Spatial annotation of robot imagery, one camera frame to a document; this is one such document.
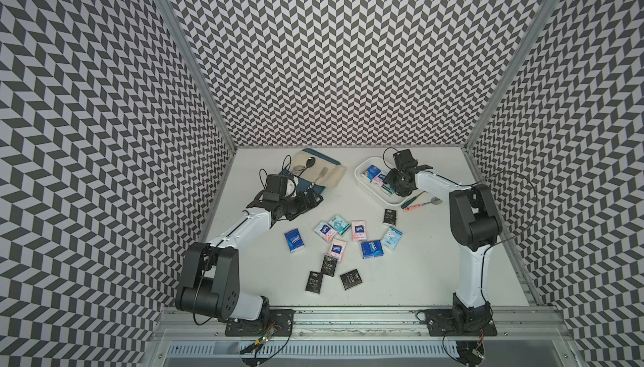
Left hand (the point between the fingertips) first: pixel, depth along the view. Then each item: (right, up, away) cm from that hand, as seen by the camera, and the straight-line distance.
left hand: (314, 204), depth 87 cm
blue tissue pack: (-7, -13, -1) cm, 14 cm away
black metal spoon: (-4, +15, +24) cm, 29 cm away
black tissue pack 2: (+5, -19, -7) cm, 21 cm away
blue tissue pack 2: (+20, -15, -3) cm, 25 cm away
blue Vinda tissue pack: (+24, +11, +19) cm, 32 cm away
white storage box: (+24, +5, +17) cm, 30 cm away
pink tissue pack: (+16, -10, +1) cm, 18 cm away
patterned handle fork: (+2, +10, +21) cm, 23 cm away
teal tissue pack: (+29, +4, +14) cm, 33 cm away
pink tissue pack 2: (+8, -15, -3) cm, 17 cm away
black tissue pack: (+28, -6, +6) cm, 30 cm away
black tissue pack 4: (+12, -23, -8) cm, 27 cm away
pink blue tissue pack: (+4, -10, +1) cm, 10 cm away
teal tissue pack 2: (+9, -8, +4) cm, 13 cm away
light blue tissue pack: (+28, -12, +1) cm, 30 cm away
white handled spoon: (-9, +13, +21) cm, 26 cm away
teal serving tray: (-6, +6, +18) cm, 20 cm away
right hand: (+30, +6, +15) cm, 34 cm away
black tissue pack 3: (+1, -24, -9) cm, 25 cm away
